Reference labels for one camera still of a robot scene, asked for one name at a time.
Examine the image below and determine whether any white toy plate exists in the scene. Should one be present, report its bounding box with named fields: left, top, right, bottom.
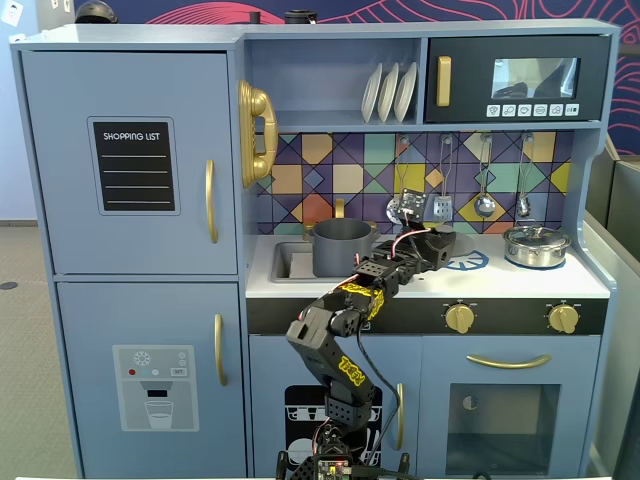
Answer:
left=377, top=62, right=400, bottom=124
left=360, top=62, right=384, bottom=124
left=393, top=61, right=419, bottom=123

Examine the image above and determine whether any black helmet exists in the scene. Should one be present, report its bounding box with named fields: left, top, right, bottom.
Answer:
left=74, top=0, right=120, bottom=25

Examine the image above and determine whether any gray toy pot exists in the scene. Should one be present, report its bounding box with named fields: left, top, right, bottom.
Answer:
left=303, top=218, right=381, bottom=278

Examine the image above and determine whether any steel slotted spoon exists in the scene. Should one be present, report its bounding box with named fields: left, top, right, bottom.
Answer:
left=385, top=134, right=416, bottom=225

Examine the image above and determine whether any gold oven door handle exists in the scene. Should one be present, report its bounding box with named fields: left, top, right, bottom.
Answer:
left=466, top=353, right=553, bottom=370

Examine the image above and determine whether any blue freezer door with dispenser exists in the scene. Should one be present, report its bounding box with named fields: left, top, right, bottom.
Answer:
left=55, top=281, right=247, bottom=479

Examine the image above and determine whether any black control panel strip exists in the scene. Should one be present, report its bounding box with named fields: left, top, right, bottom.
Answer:
left=246, top=298, right=610, bottom=337

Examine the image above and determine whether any steel toy pot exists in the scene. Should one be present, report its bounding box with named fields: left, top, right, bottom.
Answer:
left=502, top=233, right=572, bottom=269

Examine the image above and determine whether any blue fridge door with chalkboard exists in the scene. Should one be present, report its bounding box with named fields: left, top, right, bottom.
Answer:
left=20, top=49, right=239, bottom=276

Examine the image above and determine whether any red white servo wire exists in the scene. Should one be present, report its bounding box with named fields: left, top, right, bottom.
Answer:
left=392, top=214, right=434, bottom=259

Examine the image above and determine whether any gold microwave handle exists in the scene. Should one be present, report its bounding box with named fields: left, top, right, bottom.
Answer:
left=436, top=55, right=453, bottom=108

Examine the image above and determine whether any small steel spoon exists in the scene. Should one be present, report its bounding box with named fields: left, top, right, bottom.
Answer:
left=515, top=132, right=535, bottom=219

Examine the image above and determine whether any blue oven door with window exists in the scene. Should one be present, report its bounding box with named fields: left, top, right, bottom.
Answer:
left=419, top=335, right=603, bottom=479

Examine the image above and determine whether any gold dishwasher door handle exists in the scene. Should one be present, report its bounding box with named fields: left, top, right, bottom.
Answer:
left=395, top=383, right=406, bottom=451

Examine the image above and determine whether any blue burner decal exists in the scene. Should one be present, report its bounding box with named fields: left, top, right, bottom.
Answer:
left=446, top=249, right=490, bottom=274

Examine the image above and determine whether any black dishwasher decal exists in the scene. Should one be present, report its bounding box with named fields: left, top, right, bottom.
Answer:
left=284, top=383, right=384, bottom=471

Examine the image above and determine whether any steel pot lid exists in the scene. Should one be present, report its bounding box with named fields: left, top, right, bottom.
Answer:
left=503, top=224, right=570, bottom=247

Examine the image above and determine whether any blue toy kitchen unit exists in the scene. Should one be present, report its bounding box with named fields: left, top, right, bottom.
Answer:
left=9, top=18, right=621, bottom=479

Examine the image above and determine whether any green controller board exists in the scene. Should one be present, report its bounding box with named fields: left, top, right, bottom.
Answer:
left=317, top=457, right=351, bottom=480

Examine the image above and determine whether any gold freezer door handle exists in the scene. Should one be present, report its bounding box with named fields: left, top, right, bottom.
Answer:
left=213, top=313, right=229, bottom=387

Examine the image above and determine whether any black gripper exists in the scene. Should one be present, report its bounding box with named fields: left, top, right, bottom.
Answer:
left=412, top=227, right=458, bottom=271

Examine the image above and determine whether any gold fridge door handle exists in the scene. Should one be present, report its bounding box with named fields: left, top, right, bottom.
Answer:
left=204, top=158, right=220, bottom=245

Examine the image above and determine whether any black shopping list chalkboard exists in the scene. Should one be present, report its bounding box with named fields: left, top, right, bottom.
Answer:
left=87, top=116, right=182, bottom=216

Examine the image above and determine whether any steel slotted spatula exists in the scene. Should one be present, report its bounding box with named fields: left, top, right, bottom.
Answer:
left=432, top=133, right=457, bottom=224

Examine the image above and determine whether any white wall outlet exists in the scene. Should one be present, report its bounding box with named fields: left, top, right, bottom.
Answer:
left=0, top=1, right=26, bottom=27

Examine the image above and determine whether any gold stove knob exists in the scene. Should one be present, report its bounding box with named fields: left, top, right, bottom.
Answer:
left=444, top=302, right=476, bottom=335
left=547, top=302, right=581, bottom=335

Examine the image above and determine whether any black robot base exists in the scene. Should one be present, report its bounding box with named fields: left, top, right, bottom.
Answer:
left=276, top=447, right=412, bottom=480

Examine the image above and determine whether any black power cable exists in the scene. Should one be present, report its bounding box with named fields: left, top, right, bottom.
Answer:
left=355, top=324, right=405, bottom=474

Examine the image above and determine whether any gold toy telephone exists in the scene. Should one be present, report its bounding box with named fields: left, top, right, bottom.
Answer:
left=237, top=78, right=279, bottom=189

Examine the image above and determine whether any gray toy sink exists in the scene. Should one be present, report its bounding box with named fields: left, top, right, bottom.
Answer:
left=270, top=240, right=396, bottom=285

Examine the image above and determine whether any black microwave door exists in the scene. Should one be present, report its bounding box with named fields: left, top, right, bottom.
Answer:
left=423, top=34, right=612, bottom=125

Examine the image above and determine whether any steel ladle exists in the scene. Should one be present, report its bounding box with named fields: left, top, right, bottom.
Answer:
left=473, top=132, right=497, bottom=219

